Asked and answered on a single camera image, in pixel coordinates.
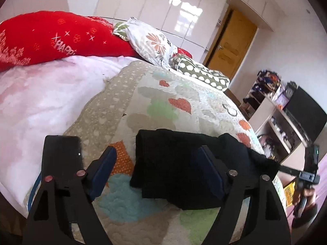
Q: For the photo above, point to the heart print quilt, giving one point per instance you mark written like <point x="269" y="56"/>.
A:
<point x="153" y="107"/>

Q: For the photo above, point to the white floral pillow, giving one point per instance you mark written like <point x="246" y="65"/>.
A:
<point x="150" y="40"/>

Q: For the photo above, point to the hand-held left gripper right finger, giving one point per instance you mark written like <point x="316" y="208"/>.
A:
<point x="209" y="173"/>

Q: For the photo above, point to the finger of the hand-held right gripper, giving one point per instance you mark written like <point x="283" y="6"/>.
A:
<point x="288" y="170"/>

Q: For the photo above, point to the small red pillow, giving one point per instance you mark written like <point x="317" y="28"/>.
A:
<point x="184" y="52"/>

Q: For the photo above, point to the cluttered storage rack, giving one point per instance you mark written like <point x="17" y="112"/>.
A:
<point x="268" y="80"/>

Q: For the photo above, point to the person's right forearm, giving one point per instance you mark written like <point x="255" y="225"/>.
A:
<point x="304" y="218"/>

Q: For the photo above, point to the black flat device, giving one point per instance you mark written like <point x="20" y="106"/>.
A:
<point x="61" y="153"/>

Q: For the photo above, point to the glossy white wardrobe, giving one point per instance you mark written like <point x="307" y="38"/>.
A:
<point x="158" y="5"/>

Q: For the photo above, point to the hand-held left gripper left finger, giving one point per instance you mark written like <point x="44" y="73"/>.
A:
<point x="103" y="169"/>

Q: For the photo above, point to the person's right hand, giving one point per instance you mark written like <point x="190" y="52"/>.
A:
<point x="310" y="196"/>

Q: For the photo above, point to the black pants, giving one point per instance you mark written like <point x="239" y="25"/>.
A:
<point x="166" y="163"/>

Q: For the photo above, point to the wooden door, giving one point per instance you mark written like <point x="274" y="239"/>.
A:
<point x="230" y="43"/>

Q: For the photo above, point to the black television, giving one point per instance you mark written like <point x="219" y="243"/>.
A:
<point x="306" y="114"/>

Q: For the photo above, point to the yellow packet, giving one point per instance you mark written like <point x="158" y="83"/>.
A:
<point x="289" y="195"/>

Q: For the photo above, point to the large red pillow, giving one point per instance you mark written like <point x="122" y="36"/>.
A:
<point x="51" y="40"/>

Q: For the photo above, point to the green dotted pillow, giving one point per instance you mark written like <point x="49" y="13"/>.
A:
<point x="201" y="74"/>

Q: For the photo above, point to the white shelf unit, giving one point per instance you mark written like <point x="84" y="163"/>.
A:
<point x="265" y="117"/>

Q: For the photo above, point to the pink bedsheet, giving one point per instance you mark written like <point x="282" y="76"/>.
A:
<point x="38" y="102"/>

